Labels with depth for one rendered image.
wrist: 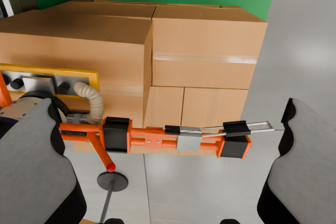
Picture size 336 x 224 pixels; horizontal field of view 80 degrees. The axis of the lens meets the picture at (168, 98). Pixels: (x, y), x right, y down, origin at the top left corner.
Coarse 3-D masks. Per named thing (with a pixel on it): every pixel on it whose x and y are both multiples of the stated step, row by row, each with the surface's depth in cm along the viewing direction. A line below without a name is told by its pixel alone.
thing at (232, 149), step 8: (224, 136) 60; (232, 136) 60; (240, 136) 60; (224, 144) 59; (232, 144) 59; (240, 144) 59; (248, 144) 59; (216, 152) 63; (224, 152) 61; (232, 152) 61; (240, 152) 61
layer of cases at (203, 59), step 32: (160, 32) 107; (192, 32) 106; (224, 32) 106; (256, 32) 106; (160, 64) 116; (192, 64) 116; (224, 64) 116; (160, 96) 128; (192, 96) 128; (224, 96) 127
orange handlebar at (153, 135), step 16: (0, 80) 51; (0, 96) 52; (64, 128) 58; (80, 128) 58; (96, 128) 58; (144, 128) 60; (160, 128) 60; (144, 144) 61; (160, 144) 60; (208, 144) 62
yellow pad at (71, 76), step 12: (12, 72) 61; (24, 72) 61; (36, 72) 62; (48, 72) 62; (60, 72) 62; (72, 72) 62; (84, 72) 62; (96, 72) 62; (12, 84) 61; (60, 84) 61; (72, 84) 63; (96, 84) 64; (60, 96) 66; (72, 96) 66
